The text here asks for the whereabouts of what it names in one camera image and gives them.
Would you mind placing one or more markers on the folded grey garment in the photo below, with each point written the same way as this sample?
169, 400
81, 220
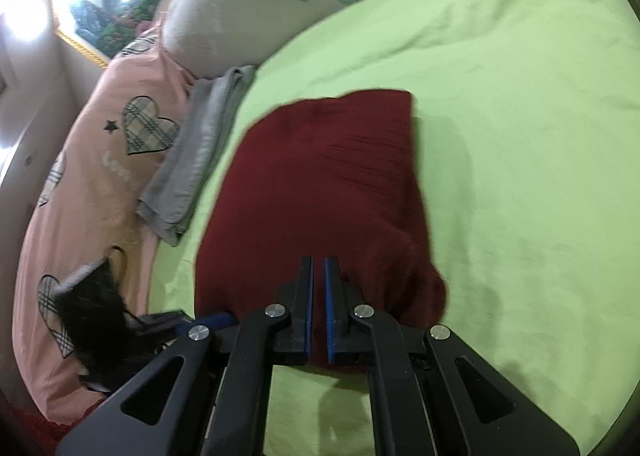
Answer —
168, 202

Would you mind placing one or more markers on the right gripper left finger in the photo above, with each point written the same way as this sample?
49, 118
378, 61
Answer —
207, 392

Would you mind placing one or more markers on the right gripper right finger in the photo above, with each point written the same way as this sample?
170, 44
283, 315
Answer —
430, 392

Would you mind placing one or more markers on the dark red knit sweater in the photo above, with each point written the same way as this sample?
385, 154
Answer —
332, 177

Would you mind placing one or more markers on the pink heart-patterned bedding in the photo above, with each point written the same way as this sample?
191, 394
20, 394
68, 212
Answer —
88, 204

